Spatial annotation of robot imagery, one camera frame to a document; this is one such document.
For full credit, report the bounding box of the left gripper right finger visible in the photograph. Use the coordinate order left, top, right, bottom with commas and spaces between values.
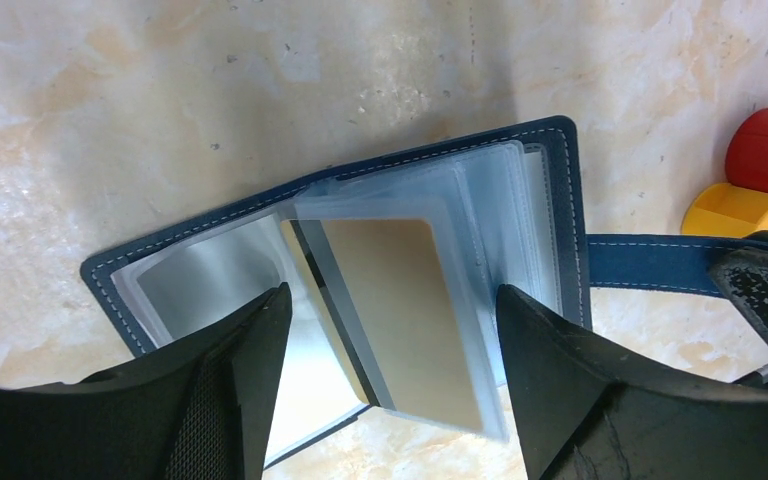
496, 285, 768, 479

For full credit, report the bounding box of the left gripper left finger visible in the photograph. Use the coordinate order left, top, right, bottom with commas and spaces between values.
0, 284, 292, 479

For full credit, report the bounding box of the navy blue card holder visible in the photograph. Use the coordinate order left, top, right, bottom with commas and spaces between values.
80, 116, 740, 464

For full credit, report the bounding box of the gold credit card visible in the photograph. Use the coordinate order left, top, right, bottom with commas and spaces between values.
279, 220, 381, 407
297, 218, 485, 432

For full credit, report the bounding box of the yellow round toy block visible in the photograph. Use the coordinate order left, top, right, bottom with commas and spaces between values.
681, 183, 768, 238

